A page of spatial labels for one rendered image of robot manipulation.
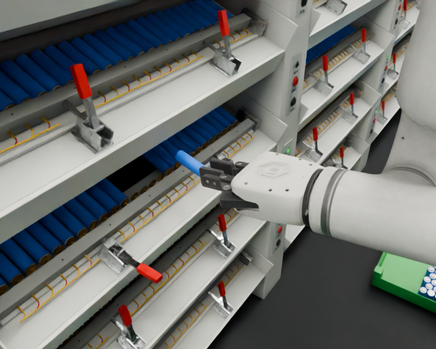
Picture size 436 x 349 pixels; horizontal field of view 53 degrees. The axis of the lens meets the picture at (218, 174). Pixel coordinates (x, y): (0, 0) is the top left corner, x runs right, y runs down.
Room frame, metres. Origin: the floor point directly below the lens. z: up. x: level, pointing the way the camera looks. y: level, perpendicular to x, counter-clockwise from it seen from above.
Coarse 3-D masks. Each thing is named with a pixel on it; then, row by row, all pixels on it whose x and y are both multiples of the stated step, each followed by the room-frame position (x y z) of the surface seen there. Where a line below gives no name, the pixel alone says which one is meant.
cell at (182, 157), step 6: (180, 150) 0.56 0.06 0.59; (180, 156) 0.55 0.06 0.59; (186, 156) 0.55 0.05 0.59; (180, 162) 0.55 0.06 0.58; (186, 162) 0.54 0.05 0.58; (192, 162) 0.54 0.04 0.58; (198, 162) 0.54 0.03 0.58; (192, 168) 0.54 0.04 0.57; (198, 168) 0.53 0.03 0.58; (198, 174) 0.53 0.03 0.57
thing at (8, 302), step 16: (240, 128) 0.75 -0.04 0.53; (224, 144) 0.69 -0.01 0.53; (208, 160) 0.65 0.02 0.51; (176, 176) 0.58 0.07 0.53; (160, 192) 0.54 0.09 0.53; (128, 208) 0.50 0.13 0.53; (144, 208) 0.51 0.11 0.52; (112, 224) 0.47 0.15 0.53; (144, 224) 0.49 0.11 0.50; (80, 240) 0.43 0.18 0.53; (96, 240) 0.44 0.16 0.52; (64, 256) 0.40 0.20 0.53; (80, 256) 0.41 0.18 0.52; (48, 272) 0.38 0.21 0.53; (16, 288) 0.35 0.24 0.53; (32, 288) 0.35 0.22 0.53; (0, 304) 0.33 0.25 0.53; (16, 304) 0.33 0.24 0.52; (0, 320) 0.32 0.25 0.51
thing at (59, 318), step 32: (256, 128) 0.78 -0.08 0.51; (128, 192) 0.55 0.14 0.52; (192, 192) 0.59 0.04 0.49; (160, 224) 0.51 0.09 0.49; (192, 224) 0.56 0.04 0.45; (96, 256) 0.43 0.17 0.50; (64, 288) 0.38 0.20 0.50; (96, 288) 0.39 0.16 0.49; (32, 320) 0.33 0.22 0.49; (64, 320) 0.34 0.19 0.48
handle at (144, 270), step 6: (120, 252) 0.42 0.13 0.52; (120, 258) 0.42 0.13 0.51; (126, 258) 0.42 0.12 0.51; (132, 258) 0.42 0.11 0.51; (132, 264) 0.41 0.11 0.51; (138, 264) 0.41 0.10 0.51; (144, 264) 0.41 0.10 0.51; (138, 270) 0.40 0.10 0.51; (144, 270) 0.40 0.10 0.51; (150, 270) 0.40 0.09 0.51; (150, 276) 0.39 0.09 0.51; (156, 276) 0.39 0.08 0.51; (162, 276) 0.39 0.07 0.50; (156, 282) 0.38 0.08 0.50
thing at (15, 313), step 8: (232, 144) 0.72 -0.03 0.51; (224, 152) 0.69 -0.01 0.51; (192, 176) 0.61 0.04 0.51; (160, 200) 0.55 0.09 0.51; (152, 208) 0.53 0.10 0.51; (144, 216) 0.51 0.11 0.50; (128, 224) 0.49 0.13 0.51; (96, 248) 0.44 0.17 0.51; (88, 256) 0.42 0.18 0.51; (80, 264) 0.41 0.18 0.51; (64, 272) 0.39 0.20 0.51; (72, 272) 0.40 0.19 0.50; (56, 280) 0.38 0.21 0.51; (48, 288) 0.37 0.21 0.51; (32, 296) 0.35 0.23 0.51; (40, 296) 0.36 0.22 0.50; (24, 304) 0.34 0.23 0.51; (16, 312) 0.33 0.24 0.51; (8, 320) 0.32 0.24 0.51
